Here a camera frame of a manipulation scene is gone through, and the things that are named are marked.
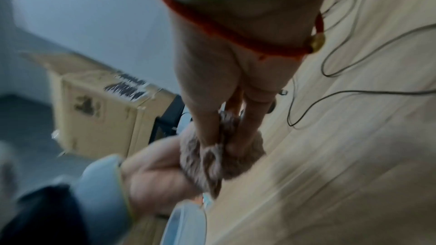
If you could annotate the person's right hand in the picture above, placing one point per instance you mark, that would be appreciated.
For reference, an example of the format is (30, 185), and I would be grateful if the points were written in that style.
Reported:
(218, 63)

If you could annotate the large stamped cardboard box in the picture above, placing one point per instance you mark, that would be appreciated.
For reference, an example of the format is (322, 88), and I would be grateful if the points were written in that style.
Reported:
(102, 120)

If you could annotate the grey left wrist sleeve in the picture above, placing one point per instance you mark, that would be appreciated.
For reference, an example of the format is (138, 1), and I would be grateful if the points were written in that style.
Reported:
(102, 190)

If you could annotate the left wrist camera rig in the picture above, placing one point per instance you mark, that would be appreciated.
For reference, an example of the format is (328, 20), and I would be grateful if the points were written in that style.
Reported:
(44, 217)

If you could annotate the pink fluffy wiping cloth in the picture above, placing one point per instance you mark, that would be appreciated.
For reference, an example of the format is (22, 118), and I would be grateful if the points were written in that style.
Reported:
(238, 163)

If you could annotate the clear plastic basin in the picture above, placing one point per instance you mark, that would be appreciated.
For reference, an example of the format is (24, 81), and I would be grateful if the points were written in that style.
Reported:
(184, 225)

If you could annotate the person's left hand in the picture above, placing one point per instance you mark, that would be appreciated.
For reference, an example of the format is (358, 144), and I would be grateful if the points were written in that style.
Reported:
(156, 179)

